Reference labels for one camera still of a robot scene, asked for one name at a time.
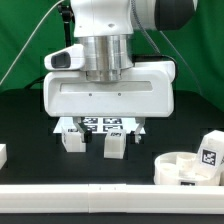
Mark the white round stool seat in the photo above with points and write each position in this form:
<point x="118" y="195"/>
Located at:
<point x="176" y="168"/>

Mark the white marker sheet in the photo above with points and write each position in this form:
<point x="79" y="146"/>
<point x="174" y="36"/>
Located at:
<point x="97" y="125"/>

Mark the white left side block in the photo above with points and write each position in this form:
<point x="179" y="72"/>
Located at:
<point x="3" y="155"/>

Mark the black camera stand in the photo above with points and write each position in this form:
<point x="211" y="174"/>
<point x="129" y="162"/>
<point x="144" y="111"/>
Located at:
<point x="67" y="16"/>

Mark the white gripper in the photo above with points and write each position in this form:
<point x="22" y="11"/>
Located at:
<point x="144" y="90"/>

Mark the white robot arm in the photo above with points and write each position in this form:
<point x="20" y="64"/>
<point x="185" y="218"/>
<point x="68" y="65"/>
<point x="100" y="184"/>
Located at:
<point x="97" y="77"/>

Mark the white front rail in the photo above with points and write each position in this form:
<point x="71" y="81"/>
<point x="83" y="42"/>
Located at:
<point x="102" y="198"/>

